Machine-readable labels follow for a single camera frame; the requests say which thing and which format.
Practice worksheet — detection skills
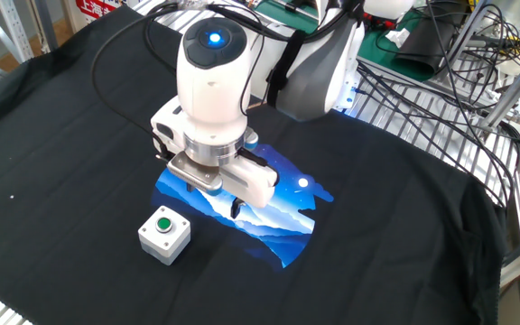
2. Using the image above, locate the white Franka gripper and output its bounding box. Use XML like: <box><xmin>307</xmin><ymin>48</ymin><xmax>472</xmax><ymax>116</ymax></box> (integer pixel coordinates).
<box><xmin>150</xmin><ymin>97</ymin><xmax>280</xmax><ymax>221</ymax></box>

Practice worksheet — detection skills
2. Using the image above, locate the white box with green button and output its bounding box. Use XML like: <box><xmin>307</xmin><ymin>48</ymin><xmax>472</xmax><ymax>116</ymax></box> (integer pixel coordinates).
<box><xmin>136</xmin><ymin>205</ymin><xmax>192</xmax><ymax>266</ymax></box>

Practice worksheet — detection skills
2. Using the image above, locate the black t-shirt with blue print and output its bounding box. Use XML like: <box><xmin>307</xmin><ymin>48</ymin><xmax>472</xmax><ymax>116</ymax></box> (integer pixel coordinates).
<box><xmin>0</xmin><ymin>4</ymin><xmax>509</xmax><ymax>325</ymax></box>

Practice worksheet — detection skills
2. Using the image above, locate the green cutting mat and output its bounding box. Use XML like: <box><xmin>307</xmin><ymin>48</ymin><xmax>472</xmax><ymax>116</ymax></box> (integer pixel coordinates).
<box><xmin>255</xmin><ymin>0</ymin><xmax>441</xmax><ymax>83</ymax></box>

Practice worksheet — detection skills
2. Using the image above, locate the crumpled white paper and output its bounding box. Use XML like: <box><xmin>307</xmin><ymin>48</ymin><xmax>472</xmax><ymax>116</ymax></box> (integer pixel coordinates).
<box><xmin>385</xmin><ymin>27</ymin><xmax>411</xmax><ymax>49</ymax></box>

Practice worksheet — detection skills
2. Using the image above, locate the red and white sign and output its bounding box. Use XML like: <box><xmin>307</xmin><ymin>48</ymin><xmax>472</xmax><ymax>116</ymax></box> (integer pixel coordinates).
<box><xmin>75</xmin><ymin>0</ymin><xmax>122</xmax><ymax>23</ymax></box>

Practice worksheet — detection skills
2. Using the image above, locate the black velcro strap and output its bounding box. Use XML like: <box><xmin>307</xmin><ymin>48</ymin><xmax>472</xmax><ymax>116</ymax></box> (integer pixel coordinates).
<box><xmin>266</xmin><ymin>29</ymin><xmax>307</xmax><ymax>107</ymax></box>

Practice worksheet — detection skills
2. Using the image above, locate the perforated steel post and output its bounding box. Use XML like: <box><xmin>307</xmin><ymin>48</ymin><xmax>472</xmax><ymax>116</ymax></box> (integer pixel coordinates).
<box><xmin>0</xmin><ymin>0</ymin><xmax>35</xmax><ymax>63</ymax></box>

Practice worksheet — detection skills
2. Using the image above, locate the aluminium frame post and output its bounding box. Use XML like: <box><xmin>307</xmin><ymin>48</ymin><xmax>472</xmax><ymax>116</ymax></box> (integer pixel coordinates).
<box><xmin>478</xmin><ymin>42</ymin><xmax>520</xmax><ymax>132</ymax></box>

